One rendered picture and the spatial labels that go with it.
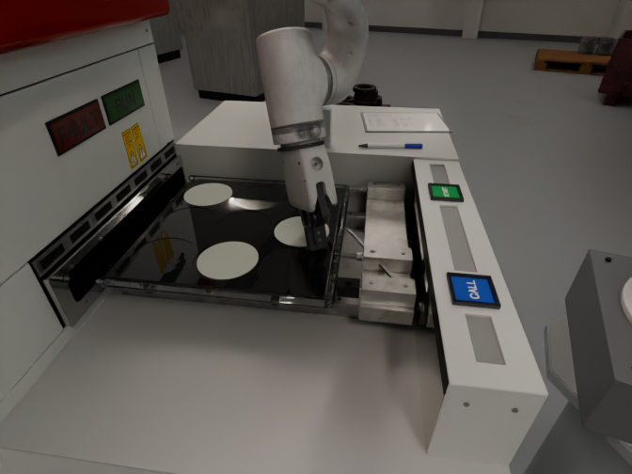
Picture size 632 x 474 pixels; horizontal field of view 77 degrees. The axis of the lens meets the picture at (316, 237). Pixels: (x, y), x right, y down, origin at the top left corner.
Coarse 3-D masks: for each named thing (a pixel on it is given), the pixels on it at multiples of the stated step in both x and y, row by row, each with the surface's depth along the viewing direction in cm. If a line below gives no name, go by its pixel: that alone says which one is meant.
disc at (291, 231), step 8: (296, 216) 76; (280, 224) 74; (288, 224) 74; (296, 224) 74; (280, 232) 71; (288, 232) 71; (296, 232) 71; (304, 232) 71; (328, 232) 71; (280, 240) 69; (288, 240) 69; (296, 240) 69; (304, 240) 69
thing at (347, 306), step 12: (192, 300) 68; (204, 300) 68; (216, 300) 67; (228, 300) 67; (240, 300) 66; (336, 300) 64; (348, 300) 64; (312, 312) 66; (324, 312) 65; (336, 312) 65; (348, 312) 65
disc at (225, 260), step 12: (204, 252) 67; (216, 252) 66; (228, 252) 66; (240, 252) 66; (252, 252) 66; (204, 264) 64; (216, 264) 64; (228, 264) 64; (240, 264) 64; (252, 264) 64; (216, 276) 61; (228, 276) 61
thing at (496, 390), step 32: (416, 160) 83; (448, 224) 63; (480, 224) 63; (448, 256) 56; (480, 256) 56; (448, 288) 50; (448, 320) 46; (480, 320) 46; (512, 320) 46; (448, 352) 42; (480, 352) 43; (512, 352) 42; (480, 384) 39; (512, 384) 39; (544, 384) 39; (448, 416) 42; (480, 416) 41; (512, 416) 40; (448, 448) 45; (480, 448) 44; (512, 448) 44
